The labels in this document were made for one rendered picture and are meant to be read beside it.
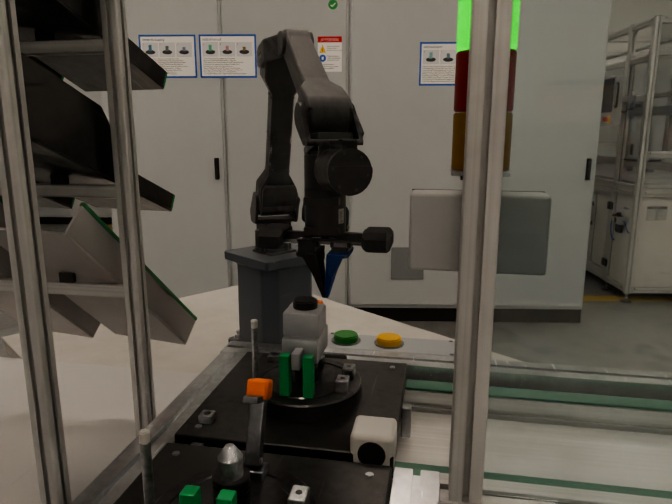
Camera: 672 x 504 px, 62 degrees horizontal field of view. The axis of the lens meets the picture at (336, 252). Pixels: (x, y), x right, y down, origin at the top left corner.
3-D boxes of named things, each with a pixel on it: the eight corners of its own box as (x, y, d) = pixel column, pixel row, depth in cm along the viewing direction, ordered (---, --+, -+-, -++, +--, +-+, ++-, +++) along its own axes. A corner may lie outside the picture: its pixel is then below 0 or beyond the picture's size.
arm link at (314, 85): (256, 60, 95) (262, -1, 87) (303, 62, 98) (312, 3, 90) (291, 174, 77) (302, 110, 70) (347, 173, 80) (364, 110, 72)
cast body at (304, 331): (295, 342, 73) (294, 290, 71) (328, 345, 72) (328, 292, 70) (277, 369, 65) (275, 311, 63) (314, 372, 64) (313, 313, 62)
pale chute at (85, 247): (114, 334, 87) (127, 308, 89) (186, 345, 82) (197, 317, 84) (-24, 227, 64) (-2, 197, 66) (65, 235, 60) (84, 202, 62)
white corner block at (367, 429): (355, 446, 62) (356, 413, 62) (396, 450, 62) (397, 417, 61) (349, 471, 58) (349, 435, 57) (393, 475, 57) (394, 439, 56)
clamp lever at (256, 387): (246, 461, 52) (253, 377, 53) (266, 464, 51) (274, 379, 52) (232, 469, 48) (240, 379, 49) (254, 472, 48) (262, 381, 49)
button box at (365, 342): (329, 364, 96) (329, 330, 95) (453, 374, 93) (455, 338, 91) (320, 382, 90) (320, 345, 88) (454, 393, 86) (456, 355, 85)
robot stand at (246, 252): (282, 328, 126) (281, 241, 121) (326, 346, 115) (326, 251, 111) (227, 345, 116) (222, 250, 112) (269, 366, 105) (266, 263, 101)
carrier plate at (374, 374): (247, 363, 85) (247, 350, 84) (407, 375, 80) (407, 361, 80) (174, 450, 62) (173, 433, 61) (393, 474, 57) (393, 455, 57)
